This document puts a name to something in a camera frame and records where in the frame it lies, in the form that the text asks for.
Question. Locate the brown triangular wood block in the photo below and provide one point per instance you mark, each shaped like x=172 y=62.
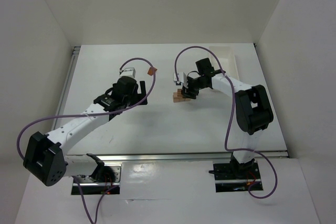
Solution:
x=152 y=71

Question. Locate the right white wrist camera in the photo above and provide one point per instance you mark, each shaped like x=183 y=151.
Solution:
x=180 y=79

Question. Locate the aluminium rail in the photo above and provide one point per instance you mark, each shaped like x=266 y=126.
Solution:
x=68 y=79
x=164 y=157

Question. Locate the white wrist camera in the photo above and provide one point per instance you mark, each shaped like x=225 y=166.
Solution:
x=128 y=72
x=180 y=79

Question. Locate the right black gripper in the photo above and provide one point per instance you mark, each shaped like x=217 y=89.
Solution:
x=189 y=92

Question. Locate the aluminium left rail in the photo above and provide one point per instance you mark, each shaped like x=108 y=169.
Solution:
x=68 y=79

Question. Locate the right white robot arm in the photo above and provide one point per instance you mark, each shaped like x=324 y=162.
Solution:
x=251 y=114

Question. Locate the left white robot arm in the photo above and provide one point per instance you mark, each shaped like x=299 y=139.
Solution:
x=47 y=156

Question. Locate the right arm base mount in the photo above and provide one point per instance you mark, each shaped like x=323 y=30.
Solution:
x=227 y=181

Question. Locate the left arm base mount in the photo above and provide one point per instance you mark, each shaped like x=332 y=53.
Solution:
x=109 y=180

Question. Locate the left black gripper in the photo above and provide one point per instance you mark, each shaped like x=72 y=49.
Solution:
x=139 y=97

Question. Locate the aluminium front rail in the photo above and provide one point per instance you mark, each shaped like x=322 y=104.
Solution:
x=164 y=157

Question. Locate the white plastic bin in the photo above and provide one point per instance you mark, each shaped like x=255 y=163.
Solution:
x=226 y=57

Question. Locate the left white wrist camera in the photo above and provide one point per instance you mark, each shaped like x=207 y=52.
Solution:
x=128 y=72

